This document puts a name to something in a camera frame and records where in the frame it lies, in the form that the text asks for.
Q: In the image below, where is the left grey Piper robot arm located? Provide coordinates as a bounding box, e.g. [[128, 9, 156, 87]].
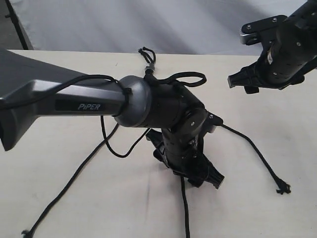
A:
[[0, 50, 224, 187]]

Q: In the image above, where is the grey cable clamp band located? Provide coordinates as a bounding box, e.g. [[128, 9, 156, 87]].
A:
[[145, 64, 155, 74]]

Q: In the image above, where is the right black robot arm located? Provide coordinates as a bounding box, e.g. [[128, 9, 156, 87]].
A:
[[228, 0, 317, 94]]

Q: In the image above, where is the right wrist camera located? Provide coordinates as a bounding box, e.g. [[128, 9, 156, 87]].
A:
[[240, 15, 287, 48]]

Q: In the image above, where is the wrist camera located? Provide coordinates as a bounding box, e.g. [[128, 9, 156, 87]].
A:
[[240, 15, 287, 48], [202, 112, 223, 135]]

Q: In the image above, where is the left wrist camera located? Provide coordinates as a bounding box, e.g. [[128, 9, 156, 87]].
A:
[[202, 112, 223, 135]]

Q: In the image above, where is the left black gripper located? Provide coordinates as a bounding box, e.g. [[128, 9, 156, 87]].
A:
[[146, 123, 224, 189]]

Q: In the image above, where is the grey backdrop cloth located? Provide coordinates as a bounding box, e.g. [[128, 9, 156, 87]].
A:
[[11, 0, 303, 56]]

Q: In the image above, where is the black stand pole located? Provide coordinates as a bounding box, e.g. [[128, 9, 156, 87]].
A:
[[4, 0, 29, 50]]

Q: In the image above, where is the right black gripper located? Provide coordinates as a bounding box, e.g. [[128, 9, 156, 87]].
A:
[[227, 14, 317, 95]]

